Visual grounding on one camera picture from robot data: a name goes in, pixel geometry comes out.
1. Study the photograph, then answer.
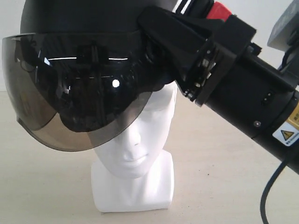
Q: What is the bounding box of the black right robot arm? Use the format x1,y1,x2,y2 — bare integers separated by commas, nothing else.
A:
137,1,299,172

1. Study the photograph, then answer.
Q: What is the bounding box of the white mannequin head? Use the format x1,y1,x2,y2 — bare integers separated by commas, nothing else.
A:
91,83,178,213

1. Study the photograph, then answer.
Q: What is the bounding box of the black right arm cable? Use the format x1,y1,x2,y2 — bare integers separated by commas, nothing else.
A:
260,158,289,224

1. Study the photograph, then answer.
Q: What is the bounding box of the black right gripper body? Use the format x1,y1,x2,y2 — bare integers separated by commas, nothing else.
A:
182,16,299,106

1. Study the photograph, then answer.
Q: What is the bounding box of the black helmet with tinted visor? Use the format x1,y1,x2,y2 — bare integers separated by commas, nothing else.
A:
1,0,232,152

